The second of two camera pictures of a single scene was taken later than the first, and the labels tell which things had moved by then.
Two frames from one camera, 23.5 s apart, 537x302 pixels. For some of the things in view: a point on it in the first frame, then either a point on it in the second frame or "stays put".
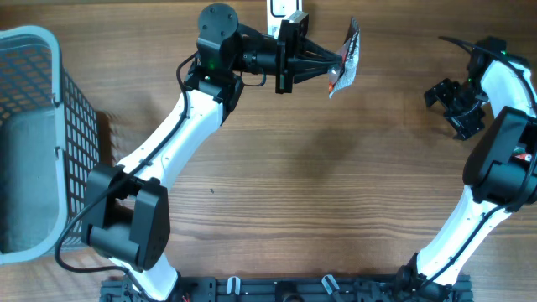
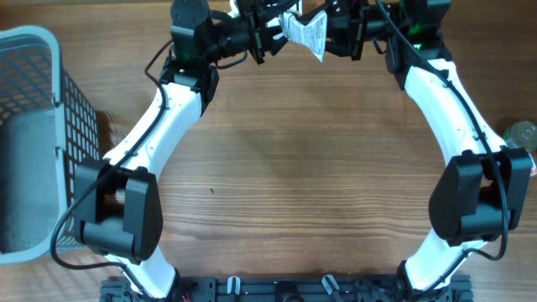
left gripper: [294, 60] -> [260, 33]
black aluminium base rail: [294, 288] stays put
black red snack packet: [341, 76] -> [313, 35]
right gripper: [466, 124] -> [351, 19]
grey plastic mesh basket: [49, 143] stays put
